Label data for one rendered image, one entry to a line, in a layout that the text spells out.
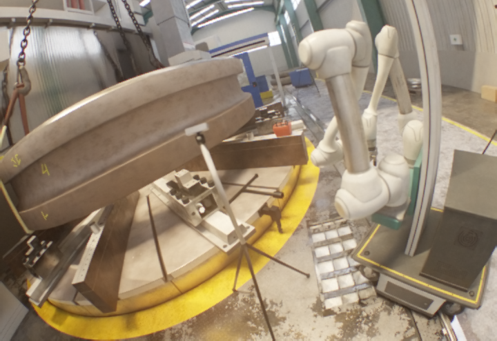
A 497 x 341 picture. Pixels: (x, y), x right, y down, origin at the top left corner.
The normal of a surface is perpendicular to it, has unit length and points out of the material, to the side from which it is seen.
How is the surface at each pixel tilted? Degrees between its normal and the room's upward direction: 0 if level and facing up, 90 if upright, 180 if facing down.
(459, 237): 90
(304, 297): 0
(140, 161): 90
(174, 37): 90
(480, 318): 0
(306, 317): 0
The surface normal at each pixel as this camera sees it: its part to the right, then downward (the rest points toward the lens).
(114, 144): 0.52, 0.17
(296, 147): -0.40, 0.44
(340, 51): 0.16, 0.24
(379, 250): -0.29, -0.89
